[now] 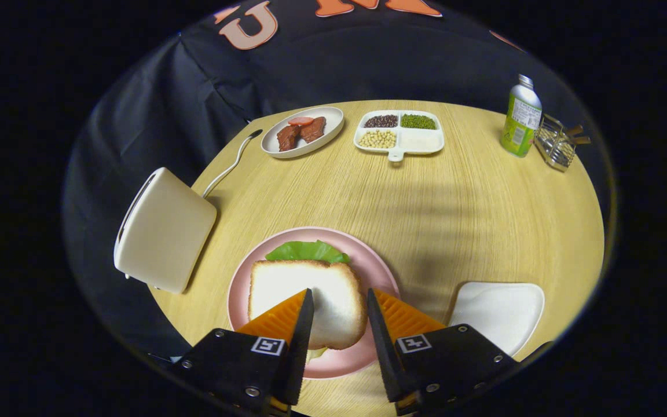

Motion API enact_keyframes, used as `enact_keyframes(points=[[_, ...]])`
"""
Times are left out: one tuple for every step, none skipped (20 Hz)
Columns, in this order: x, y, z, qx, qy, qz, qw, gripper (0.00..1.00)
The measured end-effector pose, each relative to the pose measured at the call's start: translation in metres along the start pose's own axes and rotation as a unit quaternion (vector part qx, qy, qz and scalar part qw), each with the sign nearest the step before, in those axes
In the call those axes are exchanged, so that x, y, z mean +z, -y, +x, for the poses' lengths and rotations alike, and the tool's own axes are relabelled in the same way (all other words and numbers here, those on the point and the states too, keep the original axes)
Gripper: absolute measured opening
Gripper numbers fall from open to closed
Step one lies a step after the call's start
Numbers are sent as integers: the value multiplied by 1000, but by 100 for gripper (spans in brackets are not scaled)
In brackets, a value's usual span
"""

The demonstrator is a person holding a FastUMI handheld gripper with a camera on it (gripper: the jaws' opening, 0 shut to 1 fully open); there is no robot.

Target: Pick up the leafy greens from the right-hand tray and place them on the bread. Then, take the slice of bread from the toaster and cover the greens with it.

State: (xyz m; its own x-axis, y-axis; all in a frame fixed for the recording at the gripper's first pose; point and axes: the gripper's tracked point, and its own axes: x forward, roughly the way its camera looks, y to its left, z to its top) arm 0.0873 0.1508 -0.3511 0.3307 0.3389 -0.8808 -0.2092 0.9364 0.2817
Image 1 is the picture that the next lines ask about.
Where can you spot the black backdrop cloth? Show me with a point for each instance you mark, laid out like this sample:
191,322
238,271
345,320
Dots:
368,63

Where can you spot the white square plate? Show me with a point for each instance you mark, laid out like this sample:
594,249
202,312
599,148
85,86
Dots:
498,313

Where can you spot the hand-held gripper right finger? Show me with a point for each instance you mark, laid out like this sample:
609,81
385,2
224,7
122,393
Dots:
449,365

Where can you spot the green lettuce leaf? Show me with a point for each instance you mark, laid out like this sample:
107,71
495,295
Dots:
304,252

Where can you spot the white toaster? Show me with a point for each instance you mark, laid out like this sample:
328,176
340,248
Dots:
165,231

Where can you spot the silver bottle with green label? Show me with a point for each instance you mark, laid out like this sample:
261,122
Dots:
520,124

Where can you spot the white divided dish with beans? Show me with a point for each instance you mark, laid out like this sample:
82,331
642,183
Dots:
420,141

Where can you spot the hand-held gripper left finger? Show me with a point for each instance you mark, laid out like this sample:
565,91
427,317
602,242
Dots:
241,365

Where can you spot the toasted bread slice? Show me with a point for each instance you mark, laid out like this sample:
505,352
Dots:
339,313

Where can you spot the red sausage slice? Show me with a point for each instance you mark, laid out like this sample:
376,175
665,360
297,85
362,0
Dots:
300,121

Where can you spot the brown meat piece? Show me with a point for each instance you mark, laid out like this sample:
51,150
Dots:
287,139
313,132

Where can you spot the pink plate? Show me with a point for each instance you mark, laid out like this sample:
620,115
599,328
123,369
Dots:
378,271

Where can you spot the white oval plate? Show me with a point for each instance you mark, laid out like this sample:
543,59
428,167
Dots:
330,119

